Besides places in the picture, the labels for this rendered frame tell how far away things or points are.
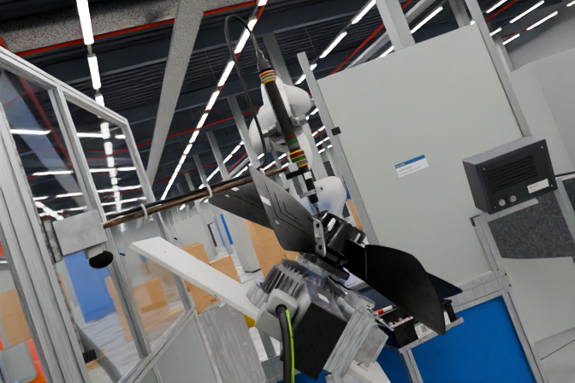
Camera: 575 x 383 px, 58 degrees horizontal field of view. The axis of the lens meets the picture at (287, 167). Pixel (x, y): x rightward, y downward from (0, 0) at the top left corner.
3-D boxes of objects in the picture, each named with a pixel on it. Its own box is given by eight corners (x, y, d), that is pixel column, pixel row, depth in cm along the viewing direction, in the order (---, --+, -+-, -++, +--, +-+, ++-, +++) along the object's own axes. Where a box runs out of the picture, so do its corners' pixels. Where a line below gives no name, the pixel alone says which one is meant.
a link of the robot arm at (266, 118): (242, 93, 188) (248, 139, 163) (285, 85, 188) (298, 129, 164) (246, 114, 193) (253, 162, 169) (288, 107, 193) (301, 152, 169)
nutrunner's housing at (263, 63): (314, 203, 141) (256, 49, 144) (305, 206, 144) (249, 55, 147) (324, 199, 143) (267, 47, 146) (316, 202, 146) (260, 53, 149)
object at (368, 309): (329, 283, 126) (394, 338, 92) (323, 279, 126) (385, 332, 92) (334, 275, 127) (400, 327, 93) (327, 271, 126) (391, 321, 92)
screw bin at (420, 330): (400, 351, 149) (391, 328, 150) (375, 343, 165) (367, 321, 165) (459, 321, 156) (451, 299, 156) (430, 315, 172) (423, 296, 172)
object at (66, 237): (57, 262, 100) (44, 220, 101) (50, 265, 106) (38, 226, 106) (109, 244, 106) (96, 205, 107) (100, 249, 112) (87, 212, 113)
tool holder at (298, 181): (305, 197, 137) (292, 162, 138) (290, 203, 143) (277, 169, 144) (328, 188, 143) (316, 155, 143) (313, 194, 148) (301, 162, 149)
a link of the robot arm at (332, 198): (318, 244, 209) (297, 188, 210) (361, 227, 207) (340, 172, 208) (316, 247, 197) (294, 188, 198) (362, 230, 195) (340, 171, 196)
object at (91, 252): (94, 271, 105) (86, 248, 105) (89, 273, 108) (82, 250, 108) (118, 262, 108) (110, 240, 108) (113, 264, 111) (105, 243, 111)
